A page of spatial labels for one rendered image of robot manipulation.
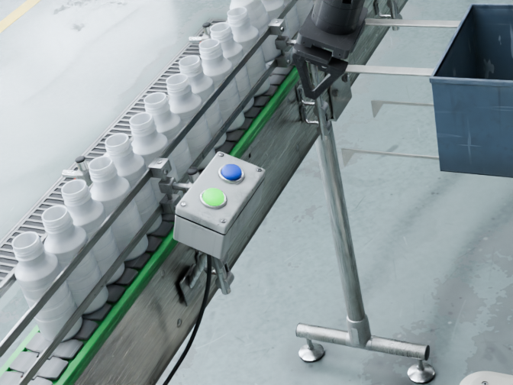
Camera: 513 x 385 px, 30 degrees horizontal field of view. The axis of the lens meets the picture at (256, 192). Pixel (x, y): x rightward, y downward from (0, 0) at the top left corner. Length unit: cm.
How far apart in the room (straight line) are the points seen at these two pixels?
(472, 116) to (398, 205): 126
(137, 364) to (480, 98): 83
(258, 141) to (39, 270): 57
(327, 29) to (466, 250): 181
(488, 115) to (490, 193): 126
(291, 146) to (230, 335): 103
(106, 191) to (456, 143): 80
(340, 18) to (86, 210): 46
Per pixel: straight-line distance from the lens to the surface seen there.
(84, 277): 136
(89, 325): 139
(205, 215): 133
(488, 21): 213
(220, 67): 165
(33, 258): 130
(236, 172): 138
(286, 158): 184
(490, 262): 287
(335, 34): 117
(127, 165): 144
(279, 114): 179
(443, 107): 189
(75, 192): 135
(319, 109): 184
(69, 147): 386
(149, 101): 154
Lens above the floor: 188
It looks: 35 degrees down
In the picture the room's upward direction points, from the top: 13 degrees counter-clockwise
